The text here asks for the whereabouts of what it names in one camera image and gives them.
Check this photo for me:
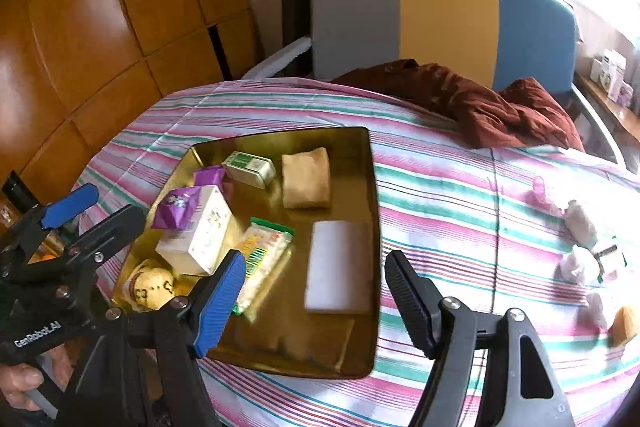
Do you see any gold tin tray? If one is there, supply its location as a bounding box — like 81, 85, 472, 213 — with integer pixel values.
111, 126, 383, 380

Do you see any round yellow bun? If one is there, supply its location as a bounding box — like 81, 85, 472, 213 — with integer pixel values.
122, 258, 176, 312

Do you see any pink wrapper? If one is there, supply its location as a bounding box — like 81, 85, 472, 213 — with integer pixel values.
532, 177, 556, 208

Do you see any green cracker packet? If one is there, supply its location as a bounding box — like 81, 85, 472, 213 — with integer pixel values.
234, 217, 296, 315

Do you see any white foam block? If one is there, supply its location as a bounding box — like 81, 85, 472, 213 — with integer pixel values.
304, 219, 373, 314

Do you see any brown bread packet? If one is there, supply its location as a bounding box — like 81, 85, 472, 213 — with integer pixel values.
281, 147, 332, 210

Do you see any yellow wrapped snack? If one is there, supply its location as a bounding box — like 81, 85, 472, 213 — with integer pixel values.
611, 304, 640, 348

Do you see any grey bed side rail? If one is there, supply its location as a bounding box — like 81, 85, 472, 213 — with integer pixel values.
242, 37, 313, 80
570, 87, 631, 168

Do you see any brown crumpled cloth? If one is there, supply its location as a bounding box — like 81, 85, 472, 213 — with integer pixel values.
332, 59, 586, 152

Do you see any white carton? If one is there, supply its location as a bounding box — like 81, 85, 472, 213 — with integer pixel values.
590, 49, 628, 100

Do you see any purple snack packet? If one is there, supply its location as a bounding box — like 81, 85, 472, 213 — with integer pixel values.
192, 164, 233, 195
151, 187, 211, 230

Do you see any grey yellow blue headboard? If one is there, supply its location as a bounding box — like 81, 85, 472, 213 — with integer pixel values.
309, 0, 576, 95

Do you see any person's left hand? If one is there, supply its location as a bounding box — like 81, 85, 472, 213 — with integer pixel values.
0, 347, 76, 418

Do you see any wooden desk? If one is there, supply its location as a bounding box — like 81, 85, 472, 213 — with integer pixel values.
575, 72, 640, 142

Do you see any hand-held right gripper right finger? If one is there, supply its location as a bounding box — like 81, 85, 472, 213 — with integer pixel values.
385, 251, 576, 427

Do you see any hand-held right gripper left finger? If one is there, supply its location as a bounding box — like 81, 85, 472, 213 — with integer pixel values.
65, 249, 247, 427

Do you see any small green white box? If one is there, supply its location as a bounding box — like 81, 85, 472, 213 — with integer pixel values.
221, 151, 277, 188
595, 243, 626, 283

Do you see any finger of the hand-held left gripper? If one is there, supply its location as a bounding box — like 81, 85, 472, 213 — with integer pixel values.
0, 183, 100, 273
55, 205, 146, 293

